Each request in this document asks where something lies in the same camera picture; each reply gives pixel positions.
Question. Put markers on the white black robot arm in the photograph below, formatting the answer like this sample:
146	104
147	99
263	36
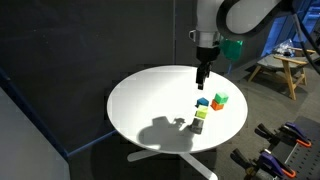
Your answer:
235	20

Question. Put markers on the lime yellow-green block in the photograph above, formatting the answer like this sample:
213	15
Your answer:
201	112

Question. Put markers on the wooden armchair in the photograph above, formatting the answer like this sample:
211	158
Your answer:
289	70

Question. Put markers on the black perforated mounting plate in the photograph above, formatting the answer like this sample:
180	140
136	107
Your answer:
305	161

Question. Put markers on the purple spring clamp upper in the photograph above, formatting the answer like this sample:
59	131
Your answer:
289	133

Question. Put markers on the round white table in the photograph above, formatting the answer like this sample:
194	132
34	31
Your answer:
154	108

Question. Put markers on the orange block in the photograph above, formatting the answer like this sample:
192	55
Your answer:
216	106

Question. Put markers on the purple spring clamp lower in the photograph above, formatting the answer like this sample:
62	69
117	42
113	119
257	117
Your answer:
266	162

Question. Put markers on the green block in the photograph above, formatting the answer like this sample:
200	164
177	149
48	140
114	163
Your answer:
221	98

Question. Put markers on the purple spring clamp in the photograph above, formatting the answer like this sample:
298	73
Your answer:
266	162
289	133

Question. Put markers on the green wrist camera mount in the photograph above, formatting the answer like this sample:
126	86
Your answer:
231	49

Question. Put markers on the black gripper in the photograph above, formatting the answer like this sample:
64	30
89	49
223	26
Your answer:
206	56

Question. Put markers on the blue block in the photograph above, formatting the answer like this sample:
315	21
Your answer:
202	101

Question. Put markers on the plastic bag on chair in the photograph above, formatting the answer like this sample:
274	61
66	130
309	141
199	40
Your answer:
284	48

